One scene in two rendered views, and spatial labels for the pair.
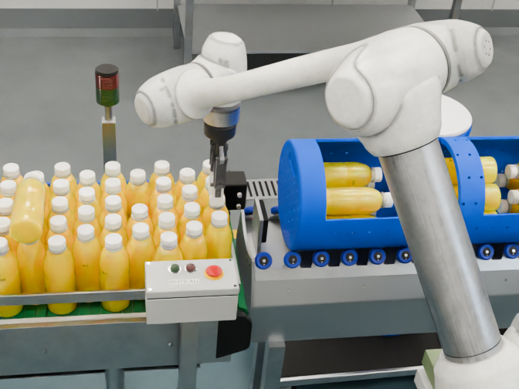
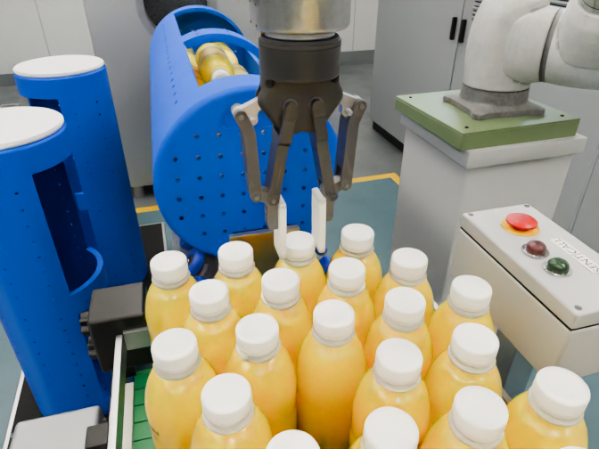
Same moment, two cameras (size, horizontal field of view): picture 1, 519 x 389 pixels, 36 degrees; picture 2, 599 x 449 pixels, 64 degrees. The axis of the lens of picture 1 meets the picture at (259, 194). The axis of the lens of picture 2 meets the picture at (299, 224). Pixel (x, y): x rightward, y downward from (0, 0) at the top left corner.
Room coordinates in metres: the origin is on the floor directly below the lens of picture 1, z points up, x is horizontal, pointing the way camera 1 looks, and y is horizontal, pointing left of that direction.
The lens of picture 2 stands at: (1.61, 0.56, 1.41)
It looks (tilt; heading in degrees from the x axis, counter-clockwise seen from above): 32 degrees down; 267
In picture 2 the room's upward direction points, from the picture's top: straight up
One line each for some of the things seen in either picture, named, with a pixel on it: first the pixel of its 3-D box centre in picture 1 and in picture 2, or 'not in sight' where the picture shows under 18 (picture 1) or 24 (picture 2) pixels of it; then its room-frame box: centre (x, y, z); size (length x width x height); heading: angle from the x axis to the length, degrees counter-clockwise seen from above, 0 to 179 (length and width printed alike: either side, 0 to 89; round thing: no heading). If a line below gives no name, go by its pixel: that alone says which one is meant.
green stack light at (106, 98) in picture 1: (107, 93); not in sight; (1.90, 0.44, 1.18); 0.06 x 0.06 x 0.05
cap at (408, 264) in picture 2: (194, 228); (408, 265); (1.47, 0.15, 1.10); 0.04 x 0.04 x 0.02
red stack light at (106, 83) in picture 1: (106, 78); not in sight; (1.90, 0.44, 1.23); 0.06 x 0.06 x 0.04
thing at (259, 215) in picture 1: (259, 226); (265, 264); (1.63, -0.01, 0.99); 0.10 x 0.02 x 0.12; 12
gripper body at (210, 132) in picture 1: (219, 136); (299, 83); (1.59, 0.11, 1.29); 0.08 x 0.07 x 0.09; 13
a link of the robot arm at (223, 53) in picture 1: (219, 69); not in sight; (1.58, 0.12, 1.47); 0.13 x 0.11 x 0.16; 142
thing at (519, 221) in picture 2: (214, 271); (521, 223); (1.32, 0.08, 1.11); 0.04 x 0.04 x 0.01
